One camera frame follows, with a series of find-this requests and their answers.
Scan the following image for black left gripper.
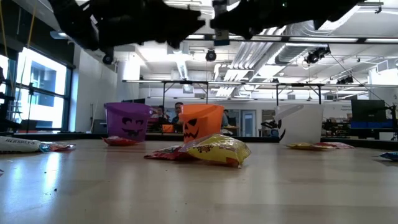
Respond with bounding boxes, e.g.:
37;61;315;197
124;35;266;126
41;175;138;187
99;0;206;49

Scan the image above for blue shelf board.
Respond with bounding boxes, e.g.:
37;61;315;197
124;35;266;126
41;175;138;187
350;120;394;129

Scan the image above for black equipment stand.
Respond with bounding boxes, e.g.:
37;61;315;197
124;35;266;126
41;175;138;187
385;104;398;139

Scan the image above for purple Halloween face bucket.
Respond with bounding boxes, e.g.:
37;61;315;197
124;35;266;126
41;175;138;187
104;102;154;143

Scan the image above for black metal gantry frame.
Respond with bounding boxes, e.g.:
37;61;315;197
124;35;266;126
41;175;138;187
161;80;209;105
275;82;323;106

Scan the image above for orange pumpkin face bucket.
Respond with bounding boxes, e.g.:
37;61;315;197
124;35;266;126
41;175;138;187
179;103;225;144

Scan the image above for black ceiling spotlight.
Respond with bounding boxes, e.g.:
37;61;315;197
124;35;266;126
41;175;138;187
304;45;331;65
336;75;354;85

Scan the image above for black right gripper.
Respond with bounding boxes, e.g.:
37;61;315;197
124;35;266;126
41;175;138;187
211;0;312;40

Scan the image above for white ghost face bucket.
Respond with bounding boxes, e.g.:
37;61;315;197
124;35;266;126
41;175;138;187
274;103;324;145

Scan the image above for yellow cable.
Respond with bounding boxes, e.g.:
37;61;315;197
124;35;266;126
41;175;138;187
0;0;9;58
27;9;37;47

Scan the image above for black metal table frame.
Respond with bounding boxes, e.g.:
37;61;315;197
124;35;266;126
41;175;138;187
0;131;398;150

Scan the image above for glass door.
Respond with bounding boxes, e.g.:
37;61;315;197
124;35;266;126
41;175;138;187
241;109;256;138

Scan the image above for black equipment rack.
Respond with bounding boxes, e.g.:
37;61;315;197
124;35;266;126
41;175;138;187
0;70;16;133

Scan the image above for black tripod stand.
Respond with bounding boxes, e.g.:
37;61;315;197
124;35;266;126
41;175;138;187
26;82;35;131

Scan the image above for large dark-framed window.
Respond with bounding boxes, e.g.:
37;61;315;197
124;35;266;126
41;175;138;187
0;46;75;133

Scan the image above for red Skittles candy bag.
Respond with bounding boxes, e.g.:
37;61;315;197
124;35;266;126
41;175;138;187
102;135;141;147
144;144;198;162
39;142;76;152
313;141;355;149

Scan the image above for black beam with light strips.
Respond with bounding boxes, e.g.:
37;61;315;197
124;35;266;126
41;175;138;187
49;30;398;44

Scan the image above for silver ventilation duct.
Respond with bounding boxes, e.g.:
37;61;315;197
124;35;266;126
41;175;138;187
275;24;346;65

